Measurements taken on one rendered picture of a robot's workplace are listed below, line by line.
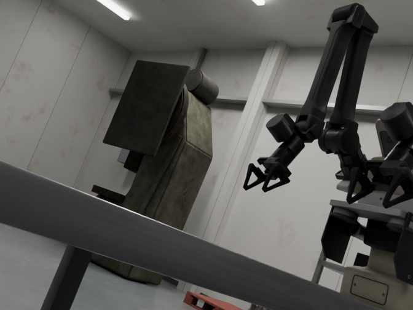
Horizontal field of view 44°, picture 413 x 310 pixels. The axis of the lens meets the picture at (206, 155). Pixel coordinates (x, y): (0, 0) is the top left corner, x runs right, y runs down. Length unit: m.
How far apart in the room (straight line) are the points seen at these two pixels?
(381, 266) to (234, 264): 1.16
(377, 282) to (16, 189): 1.25
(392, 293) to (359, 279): 0.11
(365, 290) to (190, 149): 5.87
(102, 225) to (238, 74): 9.41
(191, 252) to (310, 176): 7.45
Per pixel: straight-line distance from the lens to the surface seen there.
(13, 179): 0.28
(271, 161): 1.44
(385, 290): 1.44
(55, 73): 11.83
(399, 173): 1.08
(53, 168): 11.98
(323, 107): 1.56
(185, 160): 7.18
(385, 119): 1.14
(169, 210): 7.21
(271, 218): 7.93
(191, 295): 7.02
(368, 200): 1.53
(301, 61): 8.90
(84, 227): 0.30
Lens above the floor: 0.80
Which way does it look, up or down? 9 degrees up
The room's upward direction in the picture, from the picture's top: 21 degrees clockwise
